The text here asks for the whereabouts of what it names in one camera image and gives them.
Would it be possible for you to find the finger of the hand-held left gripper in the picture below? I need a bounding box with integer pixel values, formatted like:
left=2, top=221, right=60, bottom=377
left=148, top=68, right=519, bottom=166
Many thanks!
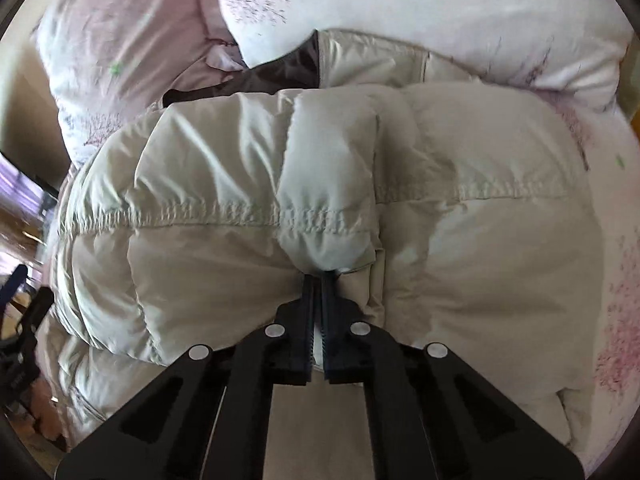
left=6, top=264, right=30, bottom=306

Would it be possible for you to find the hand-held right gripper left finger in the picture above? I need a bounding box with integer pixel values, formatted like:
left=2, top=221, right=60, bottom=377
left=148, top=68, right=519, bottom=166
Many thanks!
left=55, top=278, right=317, bottom=480

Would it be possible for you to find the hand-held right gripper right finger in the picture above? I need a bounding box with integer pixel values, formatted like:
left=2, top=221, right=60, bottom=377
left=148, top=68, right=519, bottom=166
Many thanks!
left=321, top=271, right=585, bottom=480

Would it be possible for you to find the pink pillow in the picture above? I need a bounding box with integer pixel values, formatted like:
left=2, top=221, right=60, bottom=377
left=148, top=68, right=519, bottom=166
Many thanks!
left=32, top=0, right=246, bottom=166

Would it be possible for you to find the pink floral bed sheet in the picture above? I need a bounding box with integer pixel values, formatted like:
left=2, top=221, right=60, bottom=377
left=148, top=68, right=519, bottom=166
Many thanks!
left=545, top=85, right=640, bottom=471

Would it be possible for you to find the white floral pillow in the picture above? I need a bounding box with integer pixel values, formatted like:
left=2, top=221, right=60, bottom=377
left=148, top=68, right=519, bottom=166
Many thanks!
left=212, top=0, right=633, bottom=111

